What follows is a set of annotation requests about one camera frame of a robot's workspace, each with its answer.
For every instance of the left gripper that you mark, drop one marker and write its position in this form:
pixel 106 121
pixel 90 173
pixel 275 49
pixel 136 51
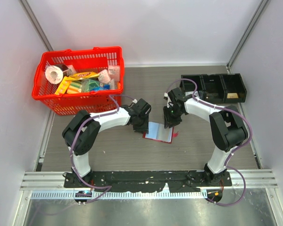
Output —
pixel 145 127

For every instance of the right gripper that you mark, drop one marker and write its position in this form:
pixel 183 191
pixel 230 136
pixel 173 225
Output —
pixel 169 121

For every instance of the red leather card holder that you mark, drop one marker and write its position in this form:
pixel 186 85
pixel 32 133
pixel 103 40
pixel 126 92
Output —
pixel 157 132

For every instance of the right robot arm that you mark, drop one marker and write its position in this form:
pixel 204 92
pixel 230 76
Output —
pixel 227 128

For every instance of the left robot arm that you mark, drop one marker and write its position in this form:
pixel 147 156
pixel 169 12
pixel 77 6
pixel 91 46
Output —
pixel 81 133

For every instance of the gold card in bin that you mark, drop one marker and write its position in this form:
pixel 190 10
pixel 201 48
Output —
pixel 232 96

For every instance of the pink white box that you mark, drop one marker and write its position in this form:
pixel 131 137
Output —
pixel 114 72

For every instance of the black three-compartment bin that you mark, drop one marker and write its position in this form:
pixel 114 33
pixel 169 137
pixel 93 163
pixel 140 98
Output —
pixel 214 88

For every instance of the green blue packet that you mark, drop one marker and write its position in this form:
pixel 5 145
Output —
pixel 89 85

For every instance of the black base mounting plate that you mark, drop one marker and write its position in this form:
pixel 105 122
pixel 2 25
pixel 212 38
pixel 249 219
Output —
pixel 146 181

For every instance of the yellow chips bag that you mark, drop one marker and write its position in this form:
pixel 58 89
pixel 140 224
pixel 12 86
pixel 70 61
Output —
pixel 82 76

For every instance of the yellow orange striped package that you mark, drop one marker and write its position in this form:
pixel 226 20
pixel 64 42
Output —
pixel 68 86

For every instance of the black tape roll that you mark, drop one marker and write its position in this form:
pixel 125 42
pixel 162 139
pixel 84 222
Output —
pixel 64 68

